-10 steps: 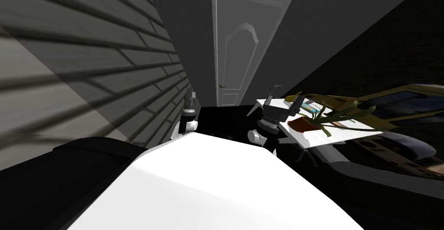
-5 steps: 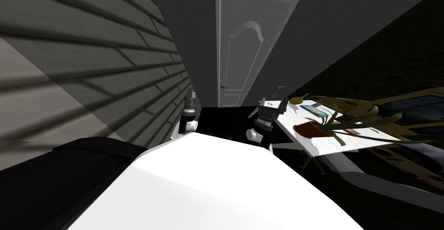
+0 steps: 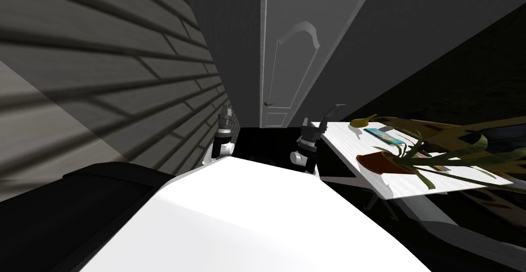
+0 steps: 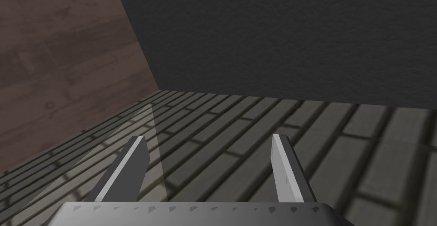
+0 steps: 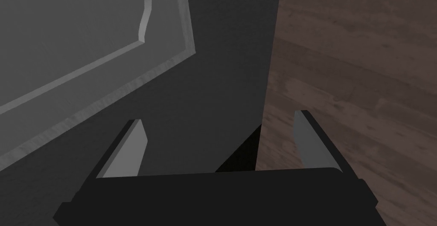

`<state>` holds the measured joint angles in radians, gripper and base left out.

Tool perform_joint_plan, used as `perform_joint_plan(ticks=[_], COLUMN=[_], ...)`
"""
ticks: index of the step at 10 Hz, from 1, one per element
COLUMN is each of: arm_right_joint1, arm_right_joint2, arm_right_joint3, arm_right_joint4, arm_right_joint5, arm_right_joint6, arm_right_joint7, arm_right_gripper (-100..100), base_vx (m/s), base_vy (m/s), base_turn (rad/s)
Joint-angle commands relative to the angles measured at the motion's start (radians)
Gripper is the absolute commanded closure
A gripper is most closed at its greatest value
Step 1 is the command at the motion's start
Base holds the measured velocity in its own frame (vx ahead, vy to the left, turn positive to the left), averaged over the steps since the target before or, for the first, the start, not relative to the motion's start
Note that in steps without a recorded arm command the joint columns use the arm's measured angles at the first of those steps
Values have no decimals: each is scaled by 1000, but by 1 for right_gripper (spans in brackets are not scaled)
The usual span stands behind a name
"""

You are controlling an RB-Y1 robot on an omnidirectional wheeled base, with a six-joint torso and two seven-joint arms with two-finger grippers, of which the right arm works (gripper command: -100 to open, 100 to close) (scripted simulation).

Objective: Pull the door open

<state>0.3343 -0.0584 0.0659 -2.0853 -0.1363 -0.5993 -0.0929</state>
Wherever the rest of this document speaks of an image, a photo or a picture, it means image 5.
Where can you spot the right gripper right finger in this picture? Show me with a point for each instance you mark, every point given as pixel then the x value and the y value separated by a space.
pixel 312 147

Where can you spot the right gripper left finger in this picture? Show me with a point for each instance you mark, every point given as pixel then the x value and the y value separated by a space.
pixel 127 154

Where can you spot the grey panelled door leaf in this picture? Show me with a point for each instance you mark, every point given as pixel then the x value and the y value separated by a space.
pixel 68 31

